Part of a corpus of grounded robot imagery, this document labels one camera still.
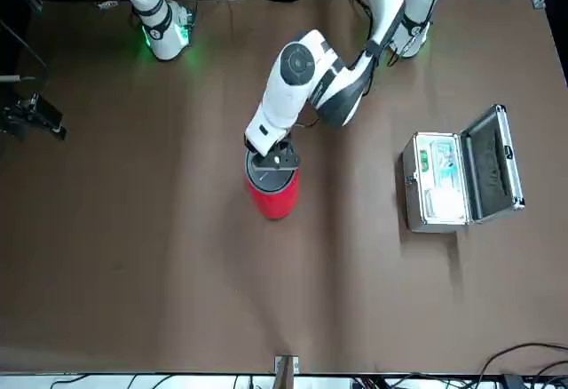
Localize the silver aluminium case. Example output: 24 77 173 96
402 104 526 234

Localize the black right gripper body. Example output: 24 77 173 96
0 98 35 139

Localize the metal frame post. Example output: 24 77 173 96
273 355 301 389

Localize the red push-button trash can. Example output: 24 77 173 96
245 148 302 220

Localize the black desk cable bundle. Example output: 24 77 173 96
478 342 568 389

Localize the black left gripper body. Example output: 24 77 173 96
268 137 296 159

